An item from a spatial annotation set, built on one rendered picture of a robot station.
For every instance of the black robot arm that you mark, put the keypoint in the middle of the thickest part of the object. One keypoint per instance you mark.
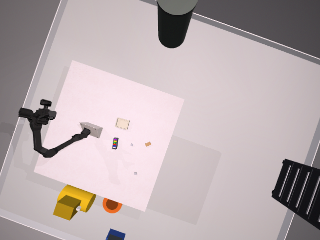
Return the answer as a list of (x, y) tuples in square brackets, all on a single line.
[(36, 130)]

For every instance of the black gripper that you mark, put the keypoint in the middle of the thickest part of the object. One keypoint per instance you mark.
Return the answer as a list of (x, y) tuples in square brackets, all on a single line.
[(42, 114)]

